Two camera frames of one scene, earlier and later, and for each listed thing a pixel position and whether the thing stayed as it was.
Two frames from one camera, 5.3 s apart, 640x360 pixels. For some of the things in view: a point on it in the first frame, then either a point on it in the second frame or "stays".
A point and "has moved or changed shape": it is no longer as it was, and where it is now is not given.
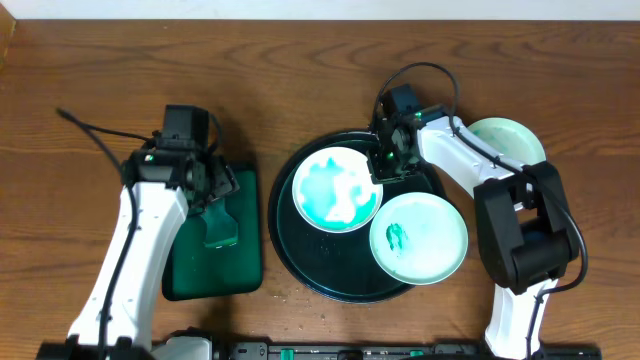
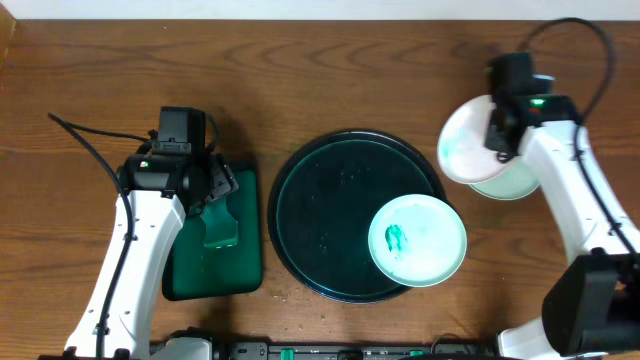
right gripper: x=381 y=173 -> x=490 y=140
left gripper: x=220 y=185 stays
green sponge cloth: x=221 y=229 stays
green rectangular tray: x=195 y=270 stays
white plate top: x=333 y=191 has moved or changed shape
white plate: x=418 y=238 stays
